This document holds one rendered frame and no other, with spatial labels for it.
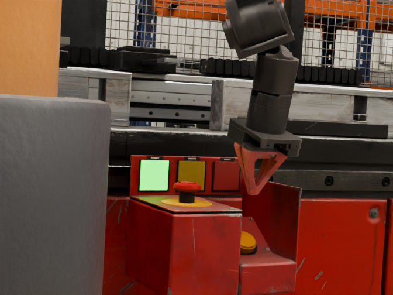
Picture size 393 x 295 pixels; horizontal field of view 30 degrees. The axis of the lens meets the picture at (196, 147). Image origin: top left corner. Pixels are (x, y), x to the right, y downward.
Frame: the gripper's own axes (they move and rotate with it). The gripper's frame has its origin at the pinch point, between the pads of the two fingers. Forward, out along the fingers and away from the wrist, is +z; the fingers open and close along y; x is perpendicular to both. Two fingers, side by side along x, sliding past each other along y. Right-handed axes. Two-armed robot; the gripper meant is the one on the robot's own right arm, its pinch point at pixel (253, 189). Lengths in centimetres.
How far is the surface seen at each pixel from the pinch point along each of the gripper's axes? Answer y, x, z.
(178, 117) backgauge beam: 55, -12, 5
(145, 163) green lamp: 10.4, 12.9, -0.2
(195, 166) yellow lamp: 10.3, 4.7, 0.2
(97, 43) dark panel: 87, -3, -5
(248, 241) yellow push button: -0.6, -0.3, 7.9
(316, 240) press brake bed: 12.4, -22.9, 14.6
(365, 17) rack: 167, -145, -13
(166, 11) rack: 232, -83, 2
